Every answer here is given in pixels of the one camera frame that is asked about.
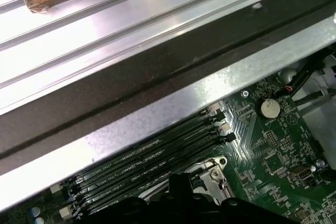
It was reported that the round coin battery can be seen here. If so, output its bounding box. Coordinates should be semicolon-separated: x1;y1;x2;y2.
259;97;281;119

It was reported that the green motherboard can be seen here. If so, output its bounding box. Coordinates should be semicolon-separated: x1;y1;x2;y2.
0;69;336;224

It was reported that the silver CPU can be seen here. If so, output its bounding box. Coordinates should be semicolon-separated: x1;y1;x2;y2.
193;182;212;201

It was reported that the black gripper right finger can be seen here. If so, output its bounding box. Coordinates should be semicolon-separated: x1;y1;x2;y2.
181;174;302;224

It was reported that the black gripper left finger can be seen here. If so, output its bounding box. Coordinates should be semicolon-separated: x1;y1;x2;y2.
86;174;183;224

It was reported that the CPU socket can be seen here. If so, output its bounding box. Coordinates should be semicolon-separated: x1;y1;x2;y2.
167;155;237;205

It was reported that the black PC case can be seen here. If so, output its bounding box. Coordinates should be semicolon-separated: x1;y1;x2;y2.
0;0;336;224

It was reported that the black RAM slot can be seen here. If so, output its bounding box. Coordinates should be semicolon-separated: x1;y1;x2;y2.
49;104;224;195
76;132;238;224
56;111;229;206
59;122;234;218

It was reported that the black fan cable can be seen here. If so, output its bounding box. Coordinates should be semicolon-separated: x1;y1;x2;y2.
287;52;336;99

